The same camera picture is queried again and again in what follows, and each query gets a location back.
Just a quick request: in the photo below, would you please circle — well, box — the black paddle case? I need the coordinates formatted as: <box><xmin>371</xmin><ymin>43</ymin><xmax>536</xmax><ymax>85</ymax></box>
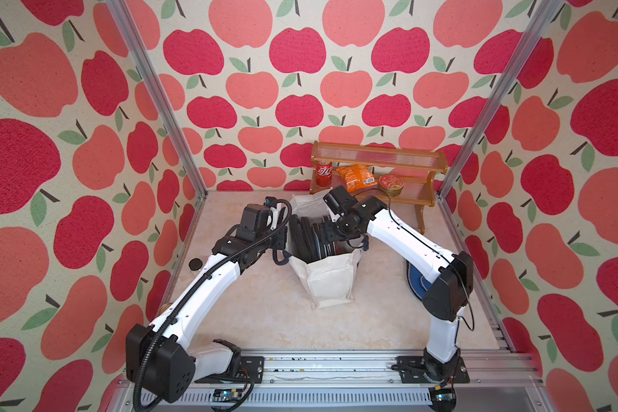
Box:
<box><xmin>288</xmin><ymin>214</ymin><xmax>321</xmax><ymax>264</ymax></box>

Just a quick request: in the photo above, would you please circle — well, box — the white canvas tote bag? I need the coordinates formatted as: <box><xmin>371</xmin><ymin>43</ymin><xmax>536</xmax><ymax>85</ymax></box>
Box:
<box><xmin>274</xmin><ymin>191</ymin><xmax>367</xmax><ymax>309</ymax></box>

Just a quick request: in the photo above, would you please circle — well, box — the blue paddle case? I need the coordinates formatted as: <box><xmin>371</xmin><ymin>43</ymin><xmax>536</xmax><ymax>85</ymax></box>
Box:
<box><xmin>406</xmin><ymin>261</ymin><xmax>432</xmax><ymax>300</ymax></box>

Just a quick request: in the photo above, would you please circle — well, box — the maroon paddle case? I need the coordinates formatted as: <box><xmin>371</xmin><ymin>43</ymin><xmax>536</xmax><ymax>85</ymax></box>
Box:
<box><xmin>312</xmin><ymin>216</ymin><xmax>336</xmax><ymax>259</ymax></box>

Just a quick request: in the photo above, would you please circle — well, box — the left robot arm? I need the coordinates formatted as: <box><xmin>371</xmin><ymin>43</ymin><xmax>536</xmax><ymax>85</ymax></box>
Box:
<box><xmin>125</xmin><ymin>225</ymin><xmax>287</xmax><ymax>411</ymax></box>

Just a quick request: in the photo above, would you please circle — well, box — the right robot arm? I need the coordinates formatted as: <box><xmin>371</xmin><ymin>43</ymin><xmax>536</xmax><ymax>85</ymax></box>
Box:
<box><xmin>321</xmin><ymin>186</ymin><xmax>474</xmax><ymax>385</ymax></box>

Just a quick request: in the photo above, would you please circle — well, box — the orange snack bag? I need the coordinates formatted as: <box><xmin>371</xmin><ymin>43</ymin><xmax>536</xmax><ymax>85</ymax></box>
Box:
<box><xmin>336</xmin><ymin>164</ymin><xmax>376</xmax><ymax>193</ymax></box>

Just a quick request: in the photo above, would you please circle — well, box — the round red tin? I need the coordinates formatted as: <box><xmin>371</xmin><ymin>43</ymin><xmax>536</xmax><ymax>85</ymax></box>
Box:
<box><xmin>378</xmin><ymin>173</ymin><xmax>404</xmax><ymax>197</ymax></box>

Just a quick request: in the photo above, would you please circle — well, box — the small black round object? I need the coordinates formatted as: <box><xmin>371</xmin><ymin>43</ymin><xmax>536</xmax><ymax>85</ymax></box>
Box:
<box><xmin>188</xmin><ymin>257</ymin><xmax>204</xmax><ymax>272</ymax></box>

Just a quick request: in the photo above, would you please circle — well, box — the red cola can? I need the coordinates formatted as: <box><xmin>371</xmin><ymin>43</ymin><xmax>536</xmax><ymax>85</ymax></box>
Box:
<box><xmin>316</xmin><ymin>161</ymin><xmax>332</xmax><ymax>187</ymax></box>

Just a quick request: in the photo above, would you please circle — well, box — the wooden two-tier shelf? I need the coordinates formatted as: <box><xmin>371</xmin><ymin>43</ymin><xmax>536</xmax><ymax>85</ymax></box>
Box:
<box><xmin>311</xmin><ymin>141</ymin><xmax>449</xmax><ymax>233</ymax></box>

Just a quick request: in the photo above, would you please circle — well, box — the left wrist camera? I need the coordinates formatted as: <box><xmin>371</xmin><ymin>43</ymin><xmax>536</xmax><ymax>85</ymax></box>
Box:
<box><xmin>236</xmin><ymin>204</ymin><xmax>278</xmax><ymax>242</ymax></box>

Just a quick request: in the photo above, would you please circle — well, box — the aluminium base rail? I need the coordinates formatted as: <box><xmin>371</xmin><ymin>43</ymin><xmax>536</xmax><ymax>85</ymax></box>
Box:
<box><xmin>105</xmin><ymin>348</ymin><xmax>547</xmax><ymax>412</ymax></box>

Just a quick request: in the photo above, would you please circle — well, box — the aluminium frame post left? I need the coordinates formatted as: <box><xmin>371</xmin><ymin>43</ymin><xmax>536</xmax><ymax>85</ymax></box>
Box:
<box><xmin>105</xmin><ymin>0</ymin><xmax>208</xmax><ymax>199</ymax></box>

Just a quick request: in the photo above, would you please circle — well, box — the aluminium frame post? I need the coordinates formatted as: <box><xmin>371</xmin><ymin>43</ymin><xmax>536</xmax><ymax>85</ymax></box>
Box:
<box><xmin>436</xmin><ymin>0</ymin><xmax>565</xmax><ymax>202</ymax></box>
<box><xmin>105</xmin><ymin>0</ymin><xmax>208</xmax><ymax>199</ymax></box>

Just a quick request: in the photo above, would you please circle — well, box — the aluminium frame post right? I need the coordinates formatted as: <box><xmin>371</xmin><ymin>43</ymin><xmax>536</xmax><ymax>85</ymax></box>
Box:
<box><xmin>436</xmin><ymin>0</ymin><xmax>565</xmax><ymax>202</ymax></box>

